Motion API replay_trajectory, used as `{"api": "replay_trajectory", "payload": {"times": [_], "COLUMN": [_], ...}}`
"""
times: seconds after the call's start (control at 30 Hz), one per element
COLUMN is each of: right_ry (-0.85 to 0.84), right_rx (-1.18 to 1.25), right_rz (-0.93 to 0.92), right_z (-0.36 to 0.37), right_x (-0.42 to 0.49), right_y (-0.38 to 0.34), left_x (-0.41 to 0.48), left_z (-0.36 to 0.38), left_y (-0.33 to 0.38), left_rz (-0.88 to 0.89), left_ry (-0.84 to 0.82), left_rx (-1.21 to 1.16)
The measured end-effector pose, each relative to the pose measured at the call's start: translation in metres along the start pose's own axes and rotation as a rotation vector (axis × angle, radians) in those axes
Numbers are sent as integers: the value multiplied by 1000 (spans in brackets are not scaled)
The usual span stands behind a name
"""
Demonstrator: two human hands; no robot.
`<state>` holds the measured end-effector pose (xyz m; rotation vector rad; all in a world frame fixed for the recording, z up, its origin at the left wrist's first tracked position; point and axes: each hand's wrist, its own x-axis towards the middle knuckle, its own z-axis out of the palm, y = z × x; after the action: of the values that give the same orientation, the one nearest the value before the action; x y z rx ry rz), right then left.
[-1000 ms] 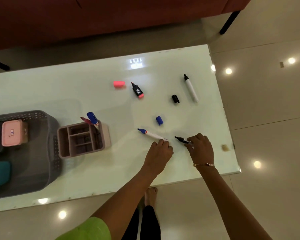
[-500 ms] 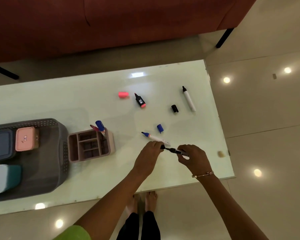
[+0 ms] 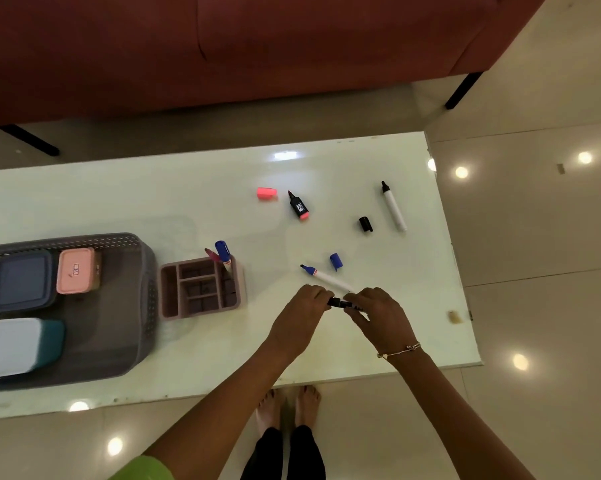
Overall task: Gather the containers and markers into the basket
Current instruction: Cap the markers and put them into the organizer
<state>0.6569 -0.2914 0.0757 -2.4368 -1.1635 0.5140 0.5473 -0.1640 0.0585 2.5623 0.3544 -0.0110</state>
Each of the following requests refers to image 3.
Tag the person's left hand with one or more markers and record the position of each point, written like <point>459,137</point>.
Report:
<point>295,319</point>

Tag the black-tipped white marker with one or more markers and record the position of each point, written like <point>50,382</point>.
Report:
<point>394,207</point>

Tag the blue marker cap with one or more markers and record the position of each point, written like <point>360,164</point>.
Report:
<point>336,261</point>

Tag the person's right forearm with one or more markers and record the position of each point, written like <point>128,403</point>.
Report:
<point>450,414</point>

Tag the person's right fingers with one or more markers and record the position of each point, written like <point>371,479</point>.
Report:
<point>360,304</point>

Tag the black marker pen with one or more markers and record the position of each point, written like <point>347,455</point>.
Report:
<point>338,303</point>

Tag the red pen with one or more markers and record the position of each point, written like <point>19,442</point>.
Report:
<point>212,255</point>

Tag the pink lidded container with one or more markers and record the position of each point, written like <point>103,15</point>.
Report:
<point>78,270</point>

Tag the person's foot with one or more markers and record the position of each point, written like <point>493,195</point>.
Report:
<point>270,410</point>
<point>308,405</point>

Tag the pink desk organizer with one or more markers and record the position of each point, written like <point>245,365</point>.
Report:
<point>200,289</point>

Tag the blue-tipped white marker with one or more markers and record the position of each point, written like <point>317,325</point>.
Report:
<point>328,278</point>

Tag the green sleeve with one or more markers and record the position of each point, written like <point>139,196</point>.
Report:
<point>143,469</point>

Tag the person's left fingers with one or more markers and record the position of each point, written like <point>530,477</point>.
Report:
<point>323,297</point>

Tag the dark blue lidded container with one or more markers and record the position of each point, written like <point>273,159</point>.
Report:
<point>23,282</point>

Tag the person's right hand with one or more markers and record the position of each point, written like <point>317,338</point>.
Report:
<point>383,322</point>

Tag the red-brown sofa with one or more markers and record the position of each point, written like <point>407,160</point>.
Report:
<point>230,44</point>

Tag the black marker cap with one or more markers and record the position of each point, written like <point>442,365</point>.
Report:
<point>365,224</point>

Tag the black and pink highlighter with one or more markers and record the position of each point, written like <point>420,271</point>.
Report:
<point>298,206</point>

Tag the blue-capped white marker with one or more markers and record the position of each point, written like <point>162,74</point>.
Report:
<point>224,253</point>

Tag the grey plastic basket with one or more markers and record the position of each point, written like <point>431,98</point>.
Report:
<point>115,314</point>

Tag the black trousers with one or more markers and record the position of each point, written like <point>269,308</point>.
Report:
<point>285,457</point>

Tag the white and teal container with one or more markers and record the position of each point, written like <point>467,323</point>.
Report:
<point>15,347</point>

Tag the person's left forearm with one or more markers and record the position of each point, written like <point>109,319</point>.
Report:
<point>230,409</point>

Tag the pink highlighter cap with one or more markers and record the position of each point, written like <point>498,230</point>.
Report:
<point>267,193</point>

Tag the person's right foot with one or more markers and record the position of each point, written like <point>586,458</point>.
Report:
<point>308,405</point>

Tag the black sofa leg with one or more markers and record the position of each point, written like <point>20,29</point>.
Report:
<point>30,139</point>
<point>463,89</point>

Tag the person's left foot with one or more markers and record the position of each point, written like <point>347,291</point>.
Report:
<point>270,410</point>

